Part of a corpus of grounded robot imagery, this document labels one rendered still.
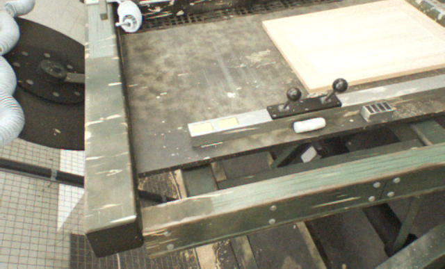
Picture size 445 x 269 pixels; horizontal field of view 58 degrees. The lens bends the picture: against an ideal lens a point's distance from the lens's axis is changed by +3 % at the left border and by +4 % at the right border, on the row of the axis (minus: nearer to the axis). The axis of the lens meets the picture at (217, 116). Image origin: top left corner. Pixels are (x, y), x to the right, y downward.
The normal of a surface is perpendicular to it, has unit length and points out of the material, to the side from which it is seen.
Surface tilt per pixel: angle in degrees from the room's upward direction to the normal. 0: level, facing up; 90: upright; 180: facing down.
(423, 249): 0
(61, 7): 90
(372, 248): 0
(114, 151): 51
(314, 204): 90
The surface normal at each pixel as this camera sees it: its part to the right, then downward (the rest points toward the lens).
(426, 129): -0.04, -0.74
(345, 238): -0.77, -0.33
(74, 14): 0.29, 0.59
